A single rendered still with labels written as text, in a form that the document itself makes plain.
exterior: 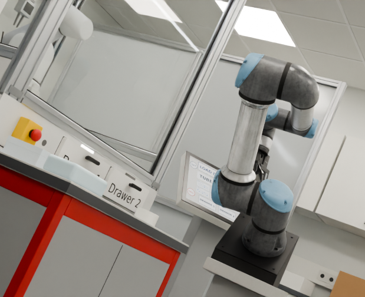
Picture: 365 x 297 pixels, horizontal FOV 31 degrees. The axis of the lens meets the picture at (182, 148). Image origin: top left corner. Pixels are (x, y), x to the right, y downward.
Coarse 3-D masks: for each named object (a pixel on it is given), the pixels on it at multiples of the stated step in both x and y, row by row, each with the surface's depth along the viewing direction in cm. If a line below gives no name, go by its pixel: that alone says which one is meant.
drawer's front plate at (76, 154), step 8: (64, 144) 228; (72, 144) 231; (56, 152) 228; (64, 152) 229; (72, 152) 233; (80, 152) 236; (88, 152) 240; (72, 160) 234; (80, 160) 237; (88, 168) 242; (96, 168) 246; (104, 168) 250; (104, 176) 251
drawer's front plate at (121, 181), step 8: (112, 168) 255; (112, 176) 255; (120, 176) 259; (112, 184) 256; (120, 184) 261; (128, 184) 265; (136, 184) 270; (104, 192) 254; (112, 192) 258; (120, 192) 262; (128, 192) 266; (136, 192) 271; (144, 192) 276; (120, 200) 264; (128, 200) 268; (136, 200) 273; (144, 200) 278; (128, 208) 270; (136, 208) 274
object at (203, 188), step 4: (196, 184) 302; (200, 184) 304; (204, 184) 305; (196, 188) 301; (200, 188) 302; (204, 188) 304; (208, 188) 305; (200, 192) 301; (204, 192) 302; (208, 192) 304; (208, 196) 302; (236, 212) 307
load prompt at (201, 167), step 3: (198, 162) 312; (198, 165) 311; (201, 165) 312; (204, 165) 314; (198, 168) 310; (201, 168) 311; (204, 168) 312; (207, 168) 314; (210, 168) 315; (204, 171) 311; (207, 171) 312; (210, 171) 313; (213, 171) 315; (210, 174) 312; (213, 174) 314; (213, 177) 312
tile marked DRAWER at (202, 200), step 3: (201, 198) 298; (204, 198) 300; (198, 201) 296; (201, 201) 297; (204, 201) 298; (207, 201) 299; (210, 201) 301; (204, 204) 297; (207, 204) 298; (210, 204) 299; (213, 204) 301; (210, 207) 298; (213, 207) 299
